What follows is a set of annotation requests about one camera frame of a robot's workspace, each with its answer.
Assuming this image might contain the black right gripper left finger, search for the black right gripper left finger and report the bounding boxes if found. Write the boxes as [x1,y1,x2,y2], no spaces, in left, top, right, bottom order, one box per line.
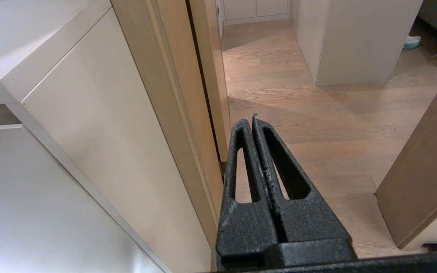
[215,118,280,268]

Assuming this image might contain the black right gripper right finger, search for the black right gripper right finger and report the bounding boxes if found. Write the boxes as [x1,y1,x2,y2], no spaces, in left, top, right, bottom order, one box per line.
[252,114,352,244]

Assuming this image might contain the brown wooden door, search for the brown wooden door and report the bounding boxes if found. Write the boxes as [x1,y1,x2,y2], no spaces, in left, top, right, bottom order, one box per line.
[376,63,437,251]

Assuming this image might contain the white sideboard cabinet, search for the white sideboard cabinet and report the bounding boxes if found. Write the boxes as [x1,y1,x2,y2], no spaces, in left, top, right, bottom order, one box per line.
[0,0,219,273]

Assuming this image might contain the white slipper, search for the white slipper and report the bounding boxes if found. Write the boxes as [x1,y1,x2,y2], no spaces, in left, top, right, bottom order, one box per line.
[403,35,422,50]

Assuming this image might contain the white cabinet door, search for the white cabinet door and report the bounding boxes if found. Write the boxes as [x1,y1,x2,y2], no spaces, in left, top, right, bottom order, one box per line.
[0,125,171,273]

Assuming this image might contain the white closet doors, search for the white closet doors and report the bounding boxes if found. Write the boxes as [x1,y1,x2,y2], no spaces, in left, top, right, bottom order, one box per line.
[222,0,291,25]

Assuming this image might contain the light wooden door frame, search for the light wooden door frame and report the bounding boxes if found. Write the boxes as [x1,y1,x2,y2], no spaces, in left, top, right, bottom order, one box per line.
[110,0,231,251]

